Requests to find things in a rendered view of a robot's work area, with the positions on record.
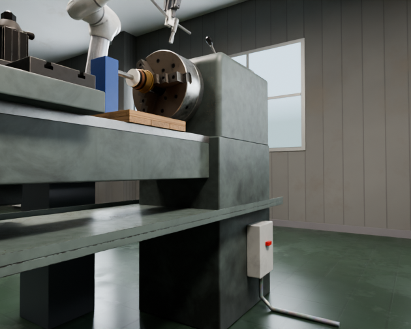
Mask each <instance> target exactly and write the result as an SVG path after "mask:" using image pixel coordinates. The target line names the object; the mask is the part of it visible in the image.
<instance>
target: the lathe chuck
mask: <svg viewBox="0 0 411 329"><path fill-rule="evenodd" d="M146 60H147V62H148V63H149V65H150V67H151V68H152V70H153V72H154V73H155V74H159V75H160V74H164V73H166V74H170V73H173V72H176V71H177V72H180V73H181V74H185V73H189V75H190V84H189V82H185V83H182V84H178V85H176V86H172V87H168V88H166V91H165V92H164V94H163V90H164V89H163V88H161V87H157V86H155V87H154V88H153V89H152V90H151V91H152V92H154V93H157V94H159V95H160V97H158V99H157V102H156V105H155V108H154V111H153V114H154V115H157V116H162V117H166V118H172V119H177V120H180V121H183V120H184V119H185V118H186V117H187V116H188V115H189V114H190V113H191V112H192V110H193V108H194V106H195V104H196V101H197V99H198V95H199V90H200V82H199V77H198V73H197V71H196V69H195V67H194V65H193V64H192V63H191V62H190V61H189V60H188V59H186V58H184V57H182V56H180V55H178V54H176V53H174V52H172V51H169V50H159V51H156V52H153V53H152V54H150V55H149V56H147V57H146ZM138 92H139V91H138V90H135V89H134V88H133V89H132V97H133V101H134V105H135V107H136V109H137V111H140V109H141V106H142V104H141V103H139V102H140V98H141V96H139V95H138ZM187 104H189V105H190V106H189V109H188V110H186V111H184V107H185V106H186V105H187Z"/></svg>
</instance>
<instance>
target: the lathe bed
mask: <svg viewBox="0 0 411 329"><path fill-rule="evenodd" d="M208 177H209V136H203V135H199V134H192V133H184V132H181V131H173V130H170V129H162V128H158V127H151V126H147V125H140V124H135V123H128V122H124V121H117V120H112V119H106V118H101V117H95V116H87V115H83V114H76V113H72V112H65V111H60V110H54V109H49V108H42V107H38V106H31V105H26V104H20V103H15V102H8V101H1V100H0V185H23V184H42V183H80V182H99V181H136V180H174V179H194V178H208Z"/></svg>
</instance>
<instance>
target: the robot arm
mask: <svg viewBox="0 0 411 329"><path fill-rule="evenodd" d="M109 1H111V0H70V1H69V2H68V5H67V13H68V15H69V16H70V17H71V18H72V19H73V20H78V21H80V20H83V21H85V22H87V24H88V29H89V35H90V37H91V40H90V44H89V52H88V56H87V64H86V69H85V73H88V74H91V59H95V58H98V57H102V56H105V55H106V56H107V55H108V47H109V42H111V41H112V40H113V38H114V37H115V36H116V35H118V34H119V32H120V30H121V22H120V20H119V18H118V17H117V15H116V13H115V12H114V11H113V10H112V9H110V8H109V7H108V6H106V4H107V3H108V2H109ZM180 5H181V0H164V11H165V12H166V14H167V16H168V20H167V19H166V21H165V26H167V27H169V28H171V26H172V27H173V26H174V18H175V12H176V11H177V9H179V8H180Z"/></svg>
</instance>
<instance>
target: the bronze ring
mask: <svg viewBox="0 0 411 329"><path fill-rule="evenodd" d="M136 70H137V71H138V72H139V73H140V81H139V83H138V84H137V85H136V86H134V87H132V86H131V87H132V88H134V89H135V90H138V91H139V92H140V93H147V92H148V91H151V90H152V89H153V88H154V87H155V86H153V82H154V79H153V75H152V73H151V72H149V71H148V70H139V69H136Z"/></svg>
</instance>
